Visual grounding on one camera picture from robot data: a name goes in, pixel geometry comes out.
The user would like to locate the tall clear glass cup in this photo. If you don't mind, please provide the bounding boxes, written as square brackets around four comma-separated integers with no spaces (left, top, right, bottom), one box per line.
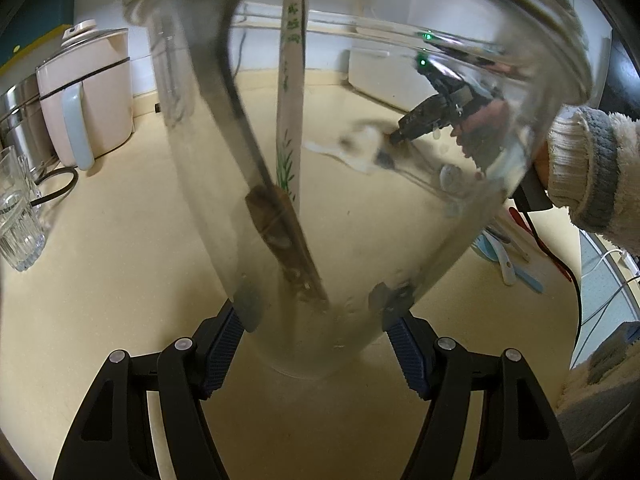
[122,0,591,378]

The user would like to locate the light blue plastic spoon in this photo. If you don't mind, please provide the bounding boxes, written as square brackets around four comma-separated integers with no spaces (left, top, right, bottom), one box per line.
[474,234,544,294]

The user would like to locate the white ceramic spoon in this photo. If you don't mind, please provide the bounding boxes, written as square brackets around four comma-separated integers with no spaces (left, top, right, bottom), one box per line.
[483,230,516,286]

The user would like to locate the white chopsticks with green print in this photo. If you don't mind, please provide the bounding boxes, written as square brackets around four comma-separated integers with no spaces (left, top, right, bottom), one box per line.
[276,0,308,211]

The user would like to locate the cream fleece sleeve forearm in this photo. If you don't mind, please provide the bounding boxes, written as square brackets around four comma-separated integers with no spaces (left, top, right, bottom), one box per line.
[547,106,640,256]

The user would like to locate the right hand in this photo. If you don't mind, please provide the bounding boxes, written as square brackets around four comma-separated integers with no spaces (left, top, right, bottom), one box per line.
[449,97,551,187]

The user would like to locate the small clear drinking glass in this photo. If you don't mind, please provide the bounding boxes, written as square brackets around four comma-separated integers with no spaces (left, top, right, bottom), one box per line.
[1,146,47,272]

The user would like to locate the stainless steel canister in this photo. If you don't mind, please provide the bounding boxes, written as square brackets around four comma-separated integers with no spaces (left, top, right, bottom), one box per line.
[1,74,58,177]

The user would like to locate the black and red cable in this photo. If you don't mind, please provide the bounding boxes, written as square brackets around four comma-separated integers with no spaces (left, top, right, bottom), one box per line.
[508,184,584,351]

